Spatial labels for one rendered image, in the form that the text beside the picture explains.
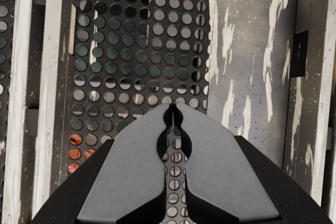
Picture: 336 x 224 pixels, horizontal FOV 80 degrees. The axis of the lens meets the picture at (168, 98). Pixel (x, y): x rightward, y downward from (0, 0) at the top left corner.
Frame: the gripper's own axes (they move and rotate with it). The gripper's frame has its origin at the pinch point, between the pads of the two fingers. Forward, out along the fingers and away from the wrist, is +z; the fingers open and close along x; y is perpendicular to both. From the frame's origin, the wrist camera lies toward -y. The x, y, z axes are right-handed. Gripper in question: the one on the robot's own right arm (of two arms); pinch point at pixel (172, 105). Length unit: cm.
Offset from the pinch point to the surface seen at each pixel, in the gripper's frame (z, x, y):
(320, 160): 13.7, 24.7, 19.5
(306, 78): 22.6, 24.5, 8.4
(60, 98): 14.8, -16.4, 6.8
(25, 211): 7.0, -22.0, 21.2
